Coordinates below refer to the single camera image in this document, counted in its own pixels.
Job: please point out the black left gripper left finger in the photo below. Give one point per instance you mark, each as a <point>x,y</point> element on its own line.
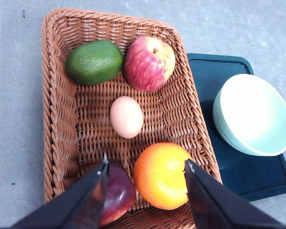
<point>78,207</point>

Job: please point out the light green bowl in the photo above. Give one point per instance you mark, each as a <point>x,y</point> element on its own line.
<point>250,115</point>

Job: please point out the brown wicker basket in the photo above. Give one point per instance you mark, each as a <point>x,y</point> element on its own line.
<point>77,130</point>

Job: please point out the beige egg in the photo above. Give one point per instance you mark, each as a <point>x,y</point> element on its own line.
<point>126,117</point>

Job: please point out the dark red plum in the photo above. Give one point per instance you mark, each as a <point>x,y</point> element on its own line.
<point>120,193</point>

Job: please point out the dark blue rectangular tray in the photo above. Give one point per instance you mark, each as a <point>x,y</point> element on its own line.
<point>251,176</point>

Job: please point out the orange mandarin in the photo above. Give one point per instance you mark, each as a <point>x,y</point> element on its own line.
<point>159,176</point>

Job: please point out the green avocado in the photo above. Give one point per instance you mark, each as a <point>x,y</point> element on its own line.
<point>94,62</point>

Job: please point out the red yellow apple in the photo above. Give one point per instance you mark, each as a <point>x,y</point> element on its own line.
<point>148,63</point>

